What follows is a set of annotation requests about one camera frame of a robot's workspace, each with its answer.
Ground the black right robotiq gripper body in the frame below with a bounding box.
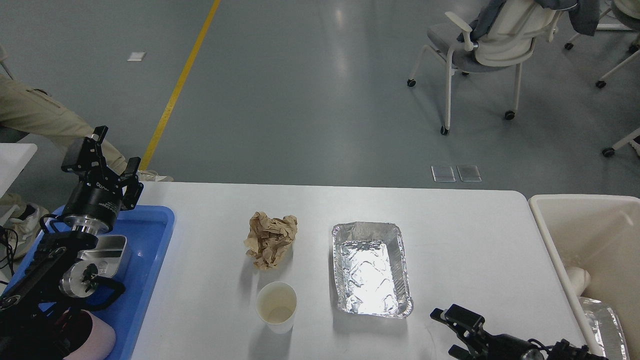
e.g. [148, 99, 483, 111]
[470, 332, 544, 360]

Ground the black left robotiq gripper body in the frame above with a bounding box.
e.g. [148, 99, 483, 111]
[61, 182, 123, 235]

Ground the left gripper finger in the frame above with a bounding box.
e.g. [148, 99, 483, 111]
[61, 125, 110, 188]
[119, 157, 144, 211]

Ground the stainless steel rectangular dish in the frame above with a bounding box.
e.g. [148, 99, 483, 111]
[78, 234, 131, 283]

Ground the aluminium foil tray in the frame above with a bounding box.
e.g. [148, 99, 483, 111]
[331, 221, 414, 319]

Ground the pink mug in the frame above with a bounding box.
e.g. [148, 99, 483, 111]
[61, 310, 116, 360]

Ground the brown paper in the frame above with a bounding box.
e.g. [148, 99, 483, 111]
[243, 211, 298, 271]

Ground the white paper cup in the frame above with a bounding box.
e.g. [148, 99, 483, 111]
[255, 281, 298, 335]
[566, 266, 592, 297]

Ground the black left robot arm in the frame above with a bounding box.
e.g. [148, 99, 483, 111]
[1, 125, 144, 360]

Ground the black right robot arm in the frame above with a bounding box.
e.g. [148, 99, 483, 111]
[430, 304, 605, 360]

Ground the blue plastic tray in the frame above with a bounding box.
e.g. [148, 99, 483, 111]
[0, 203, 175, 360]

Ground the white side table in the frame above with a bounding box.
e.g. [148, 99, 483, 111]
[0, 143, 38, 196]

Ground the person in beige trousers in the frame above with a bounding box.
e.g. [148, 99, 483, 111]
[0, 75, 173, 258]

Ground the white paper cup in bin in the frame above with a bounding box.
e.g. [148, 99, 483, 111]
[566, 266, 592, 297]

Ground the foil tray in bin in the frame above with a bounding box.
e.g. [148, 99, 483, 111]
[578, 296, 630, 360]

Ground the beige plastic bin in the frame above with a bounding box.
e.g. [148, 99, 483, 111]
[528, 194, 640, 360]

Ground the white office chair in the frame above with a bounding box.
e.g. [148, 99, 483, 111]
[406, 0, 563, 136]

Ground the grey jacket on chair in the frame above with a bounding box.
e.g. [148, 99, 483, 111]
[457, 0, 600, 42]

